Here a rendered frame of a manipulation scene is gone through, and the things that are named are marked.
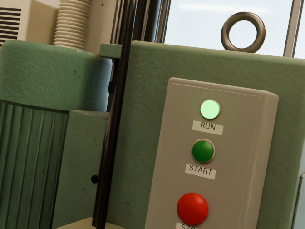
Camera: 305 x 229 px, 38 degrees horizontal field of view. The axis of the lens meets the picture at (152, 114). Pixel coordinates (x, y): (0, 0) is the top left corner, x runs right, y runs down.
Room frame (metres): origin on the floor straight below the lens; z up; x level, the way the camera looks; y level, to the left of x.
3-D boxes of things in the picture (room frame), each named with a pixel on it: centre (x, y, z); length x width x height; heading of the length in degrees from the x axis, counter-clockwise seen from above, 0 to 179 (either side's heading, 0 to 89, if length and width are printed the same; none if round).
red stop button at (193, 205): (0.41, -0.05, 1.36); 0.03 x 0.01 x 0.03; 65
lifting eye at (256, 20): (0.59, -0.10, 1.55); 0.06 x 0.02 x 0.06; 65
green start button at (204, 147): (0.42, -0.05, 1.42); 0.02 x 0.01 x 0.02; 65
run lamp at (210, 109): (0.42, -0.05, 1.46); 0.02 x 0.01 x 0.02; 65
